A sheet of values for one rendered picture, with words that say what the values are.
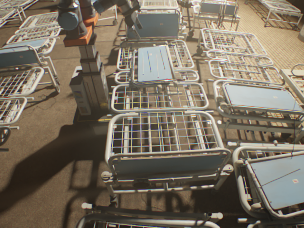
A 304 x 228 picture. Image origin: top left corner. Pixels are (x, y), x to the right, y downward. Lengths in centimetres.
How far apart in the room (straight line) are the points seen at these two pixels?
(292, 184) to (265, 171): 20
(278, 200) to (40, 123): 249
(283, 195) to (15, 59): 298
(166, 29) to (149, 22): 25
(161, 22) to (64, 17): 175
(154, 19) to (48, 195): 238
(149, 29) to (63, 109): 157
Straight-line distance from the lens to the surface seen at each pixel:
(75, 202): 189
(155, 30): 277
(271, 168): 151
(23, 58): 271
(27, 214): 205
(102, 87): 179
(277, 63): 405
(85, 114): 198
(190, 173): 132
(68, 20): 120
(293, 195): 147
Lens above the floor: 169
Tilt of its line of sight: 47 degrees down
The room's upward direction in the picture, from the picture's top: straight up
